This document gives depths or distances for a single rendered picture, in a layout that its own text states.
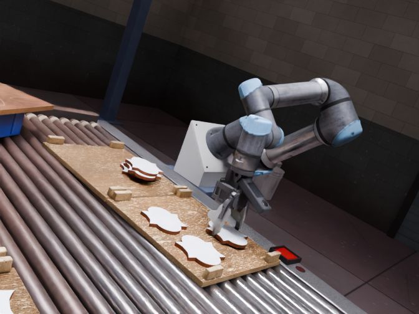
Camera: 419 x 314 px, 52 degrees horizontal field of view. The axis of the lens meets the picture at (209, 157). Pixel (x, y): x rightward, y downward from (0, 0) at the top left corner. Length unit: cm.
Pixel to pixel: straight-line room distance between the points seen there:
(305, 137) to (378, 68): 454
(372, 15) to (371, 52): 50
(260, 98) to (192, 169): 65
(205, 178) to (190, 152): 13
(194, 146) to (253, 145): 69
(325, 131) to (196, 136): 57
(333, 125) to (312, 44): 504
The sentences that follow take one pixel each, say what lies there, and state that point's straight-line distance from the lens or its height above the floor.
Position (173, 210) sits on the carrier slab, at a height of 94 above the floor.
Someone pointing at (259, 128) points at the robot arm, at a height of 128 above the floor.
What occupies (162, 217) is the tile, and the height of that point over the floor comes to 95.
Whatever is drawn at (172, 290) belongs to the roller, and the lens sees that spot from 101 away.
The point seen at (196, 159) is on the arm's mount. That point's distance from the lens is 184.
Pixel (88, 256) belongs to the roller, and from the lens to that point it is 101.
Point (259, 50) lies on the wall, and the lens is 700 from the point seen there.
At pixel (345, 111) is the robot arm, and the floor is 139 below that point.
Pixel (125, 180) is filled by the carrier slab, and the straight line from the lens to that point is 144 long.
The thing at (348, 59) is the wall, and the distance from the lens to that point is 630.
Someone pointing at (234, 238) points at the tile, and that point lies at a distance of 126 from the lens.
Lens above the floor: 144
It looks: 14 degrees down
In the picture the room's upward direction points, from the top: 21 degrees clockwise
